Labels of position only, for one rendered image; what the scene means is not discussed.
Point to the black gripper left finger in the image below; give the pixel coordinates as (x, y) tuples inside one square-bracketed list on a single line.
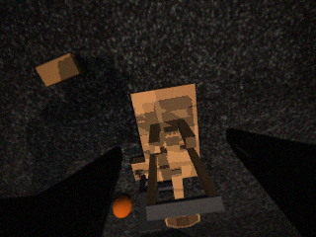
[(76, 207)]

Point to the orange ball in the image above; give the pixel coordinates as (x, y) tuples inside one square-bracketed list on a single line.
[(122, 206)]

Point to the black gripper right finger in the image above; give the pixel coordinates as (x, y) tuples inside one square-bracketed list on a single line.
[(286, 170)]

